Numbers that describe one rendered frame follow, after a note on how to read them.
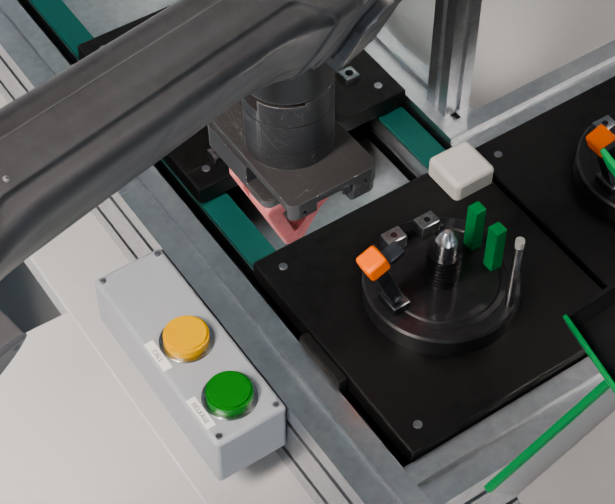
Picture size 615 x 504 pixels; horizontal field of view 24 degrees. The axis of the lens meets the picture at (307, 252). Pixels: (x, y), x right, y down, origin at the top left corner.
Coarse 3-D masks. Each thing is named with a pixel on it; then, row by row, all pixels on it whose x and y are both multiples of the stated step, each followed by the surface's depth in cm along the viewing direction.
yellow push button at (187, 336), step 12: (168, 324) 125; (180, 324) 125; (192, 324) 125; (204, 324) 126; (168, 336) 125; (180, 336) 125; (192, 336) 125; (204, 336) 125; (168, 348) 124; (180, 348) 124; (192, 348) 124; (204, 348) 125
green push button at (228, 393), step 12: (228, 372) 122; (216, 384) 122; (228, 384) 122; (240, 384) 122; (216, 396) 121; (228, 396) 121; (240, 396) 121; (252, 396) 121; (216, 408) 120; (228, 408) 120; (240, 408) 120
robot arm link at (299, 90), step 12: (312, 72) 84; (324, 72) 84; (276, 84) 84; (288, 84) 84; (300, 84) 84; (312, 84) 84; (324, 84) 85; (264, 96) 85; (276, 96) 84; (288, 96) 84; (300, 96) 85; (312, 96) 85
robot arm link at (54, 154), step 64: (192, 0) 67; (256, 0) 69; (320, 0) 72; (128, 64) 62; (192, 64) 64; (256, 64) 67; (320, 64) 78; (0, 128) 56; (64, 128) 57; (128, 128) 60; (192, 128) 66; (0, 192) 54; (64, 192) 56; (0, 256) 53; (0, 320) 51
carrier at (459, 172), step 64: (448, 192) 135; (320, 256) 130; (448, 256) 123; (512, 256) 128; (320, 320) 126; (384, 320) 124; (448, 320) 124; (512, 320) 125; (384, 384) 122; (448, 384) 122; (512, 384) 122
